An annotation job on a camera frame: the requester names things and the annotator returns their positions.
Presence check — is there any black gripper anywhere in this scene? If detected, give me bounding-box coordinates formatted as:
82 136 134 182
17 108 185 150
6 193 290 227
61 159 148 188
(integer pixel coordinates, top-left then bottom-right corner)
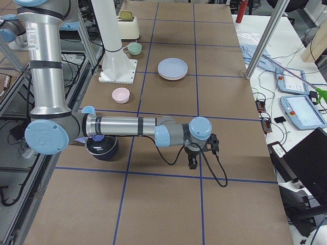
184 146 202 169

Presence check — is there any pink plate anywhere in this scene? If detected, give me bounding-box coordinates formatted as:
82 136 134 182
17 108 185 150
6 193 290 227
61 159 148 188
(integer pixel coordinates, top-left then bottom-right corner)
159 73 186 81

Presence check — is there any light blue plate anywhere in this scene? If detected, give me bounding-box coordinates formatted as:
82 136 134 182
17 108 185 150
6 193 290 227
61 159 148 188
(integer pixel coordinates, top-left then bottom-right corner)
157 58 188 77

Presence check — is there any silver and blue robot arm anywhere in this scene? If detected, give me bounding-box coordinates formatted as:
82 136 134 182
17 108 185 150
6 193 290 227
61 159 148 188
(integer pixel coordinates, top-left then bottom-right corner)
16 1 213 169

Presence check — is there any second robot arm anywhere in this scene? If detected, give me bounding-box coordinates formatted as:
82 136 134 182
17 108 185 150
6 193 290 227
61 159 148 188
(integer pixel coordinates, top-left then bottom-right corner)
1 14 28 47

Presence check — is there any dark pot with glass lid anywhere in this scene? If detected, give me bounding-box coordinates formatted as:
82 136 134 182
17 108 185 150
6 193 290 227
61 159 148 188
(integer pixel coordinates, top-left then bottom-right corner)
85 135 119 161

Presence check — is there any pink bowl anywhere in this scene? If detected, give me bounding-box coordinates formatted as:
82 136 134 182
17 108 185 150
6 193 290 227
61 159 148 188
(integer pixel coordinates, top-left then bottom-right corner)
111 87 130 104

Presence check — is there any black laptop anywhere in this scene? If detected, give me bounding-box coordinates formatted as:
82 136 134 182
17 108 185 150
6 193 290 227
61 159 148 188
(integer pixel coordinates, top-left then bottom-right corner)
284 128 326 205

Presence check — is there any near teach pendant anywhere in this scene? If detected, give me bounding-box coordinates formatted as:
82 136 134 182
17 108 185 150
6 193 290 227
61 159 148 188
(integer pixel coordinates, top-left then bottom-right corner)
279 95 326 130

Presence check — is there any teach pendant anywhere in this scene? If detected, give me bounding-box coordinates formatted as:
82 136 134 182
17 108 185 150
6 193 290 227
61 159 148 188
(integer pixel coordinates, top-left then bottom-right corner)
279 95 326 130
275 67 309 95

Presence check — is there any far teach pendant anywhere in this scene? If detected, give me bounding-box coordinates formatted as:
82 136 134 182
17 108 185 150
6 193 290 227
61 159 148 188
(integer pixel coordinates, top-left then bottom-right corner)
275 67 309 95

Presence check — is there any light blue cloth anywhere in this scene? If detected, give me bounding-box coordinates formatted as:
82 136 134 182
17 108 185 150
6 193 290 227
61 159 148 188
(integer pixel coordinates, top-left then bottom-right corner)
240 43 282 74

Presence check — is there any green bowl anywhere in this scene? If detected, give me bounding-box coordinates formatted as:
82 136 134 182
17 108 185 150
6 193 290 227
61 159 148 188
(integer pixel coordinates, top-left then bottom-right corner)
127 42 142 56

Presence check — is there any cream toaster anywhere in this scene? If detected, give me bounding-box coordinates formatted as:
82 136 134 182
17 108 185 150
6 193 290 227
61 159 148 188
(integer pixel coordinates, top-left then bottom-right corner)
117 10 140 40

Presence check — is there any red bottle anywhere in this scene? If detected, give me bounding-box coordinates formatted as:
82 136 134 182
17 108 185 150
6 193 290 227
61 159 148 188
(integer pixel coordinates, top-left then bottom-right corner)
236 0 248 23

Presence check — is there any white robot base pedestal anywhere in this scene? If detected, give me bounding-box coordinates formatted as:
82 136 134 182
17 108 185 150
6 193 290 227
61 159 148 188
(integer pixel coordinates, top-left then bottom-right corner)
91 0 137 84

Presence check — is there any aluminium frame post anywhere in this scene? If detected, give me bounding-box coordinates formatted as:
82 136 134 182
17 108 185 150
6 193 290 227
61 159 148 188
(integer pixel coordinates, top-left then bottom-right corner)
245 0 289 80

